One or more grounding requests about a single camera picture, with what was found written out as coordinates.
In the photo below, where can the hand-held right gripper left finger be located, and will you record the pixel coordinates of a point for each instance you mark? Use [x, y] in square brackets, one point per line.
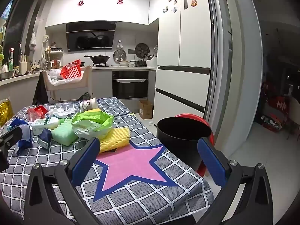
[85, 161]

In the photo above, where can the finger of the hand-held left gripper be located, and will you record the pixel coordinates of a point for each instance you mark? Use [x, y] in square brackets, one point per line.
[13, 134]
[3, 159]

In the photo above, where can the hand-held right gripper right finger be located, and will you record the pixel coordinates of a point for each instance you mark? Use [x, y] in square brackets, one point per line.
[212, 161]

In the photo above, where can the white green carton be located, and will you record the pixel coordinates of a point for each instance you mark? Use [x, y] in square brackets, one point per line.
[44, 124]

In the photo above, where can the yellow scouring sponge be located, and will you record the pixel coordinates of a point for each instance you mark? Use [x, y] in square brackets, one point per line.
[114, 140]

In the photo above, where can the white paper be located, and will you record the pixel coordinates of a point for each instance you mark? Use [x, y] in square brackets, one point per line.
[58, 112]

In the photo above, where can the white paper cup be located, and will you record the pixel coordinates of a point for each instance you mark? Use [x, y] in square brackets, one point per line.
[88, 104]

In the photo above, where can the blue white plastic bag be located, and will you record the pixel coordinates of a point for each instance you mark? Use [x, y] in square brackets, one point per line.
[23, 140]

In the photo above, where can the gold foil bag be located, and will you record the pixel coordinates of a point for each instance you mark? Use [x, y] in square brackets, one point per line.
[5, 112]

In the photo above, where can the blue snack packet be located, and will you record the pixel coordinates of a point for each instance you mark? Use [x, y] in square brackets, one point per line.
[45, 138]

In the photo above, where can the red plastic wrapper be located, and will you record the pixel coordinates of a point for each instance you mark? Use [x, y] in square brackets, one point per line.
[38, 112]

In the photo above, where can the light green foam block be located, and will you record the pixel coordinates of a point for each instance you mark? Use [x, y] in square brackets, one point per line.
[63, 133]

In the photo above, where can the green plastic bag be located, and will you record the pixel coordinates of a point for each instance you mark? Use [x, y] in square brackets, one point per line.
[93, 124]

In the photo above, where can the yellow foam pad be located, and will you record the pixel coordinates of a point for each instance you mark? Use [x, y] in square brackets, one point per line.
[93, 110]

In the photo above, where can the white utensil holder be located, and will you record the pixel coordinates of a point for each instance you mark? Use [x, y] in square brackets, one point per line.
[23, 65]

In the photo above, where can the spray bottle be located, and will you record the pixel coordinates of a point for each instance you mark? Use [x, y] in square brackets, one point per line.
[11, 63]

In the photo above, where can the grey checked tablecloth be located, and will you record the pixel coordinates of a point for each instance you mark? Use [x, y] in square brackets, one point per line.
[145, 206]

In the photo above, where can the cardboard box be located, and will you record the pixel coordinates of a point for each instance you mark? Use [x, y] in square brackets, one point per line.
[145, 110]

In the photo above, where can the grey kitchen counter cabinet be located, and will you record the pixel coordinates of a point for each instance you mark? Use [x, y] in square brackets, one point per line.
[100, 82]

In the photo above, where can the black built-in oven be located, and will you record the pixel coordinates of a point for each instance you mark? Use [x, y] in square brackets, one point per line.
[130, 89]

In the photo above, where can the red plastic basket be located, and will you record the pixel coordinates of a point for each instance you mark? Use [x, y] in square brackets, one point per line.
[70, 71]

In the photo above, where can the spice rack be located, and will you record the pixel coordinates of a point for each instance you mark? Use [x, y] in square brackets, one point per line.
[55, 59]

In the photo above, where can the red printed box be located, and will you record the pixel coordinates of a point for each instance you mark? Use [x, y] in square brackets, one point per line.
[279, 105]

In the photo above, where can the kitchen faucet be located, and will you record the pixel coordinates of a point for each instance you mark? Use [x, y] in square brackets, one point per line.
[18, 45]

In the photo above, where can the hanging white plastic bag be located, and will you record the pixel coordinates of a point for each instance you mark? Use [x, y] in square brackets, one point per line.
[32, 41]

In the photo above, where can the black frying pan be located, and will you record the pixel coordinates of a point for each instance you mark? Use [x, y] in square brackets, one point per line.
[82, 63]

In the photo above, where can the gas stove burner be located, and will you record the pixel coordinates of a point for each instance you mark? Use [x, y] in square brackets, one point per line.
[100, 64]

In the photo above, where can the black wok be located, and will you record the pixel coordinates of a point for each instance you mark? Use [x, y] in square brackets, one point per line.
[100, 58]

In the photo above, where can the kitchen window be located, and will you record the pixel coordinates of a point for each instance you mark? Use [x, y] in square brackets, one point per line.
[16, 23]

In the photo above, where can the black pot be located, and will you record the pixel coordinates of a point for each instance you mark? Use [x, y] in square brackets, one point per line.
[140, 63]

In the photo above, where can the black range hood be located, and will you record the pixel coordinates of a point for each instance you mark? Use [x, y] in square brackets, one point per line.
[91, 39]

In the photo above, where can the white refrigerator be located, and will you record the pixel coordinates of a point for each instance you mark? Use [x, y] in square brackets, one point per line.
[182, 39]

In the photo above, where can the round black multi-hole pan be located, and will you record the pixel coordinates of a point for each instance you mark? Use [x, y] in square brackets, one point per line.
[142, 50]

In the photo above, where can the red paper decoration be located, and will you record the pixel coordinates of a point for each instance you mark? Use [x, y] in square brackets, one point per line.
[80, 2]
[119, 1]

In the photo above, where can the sliding door frame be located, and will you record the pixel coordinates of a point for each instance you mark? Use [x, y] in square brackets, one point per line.
[225, 51]

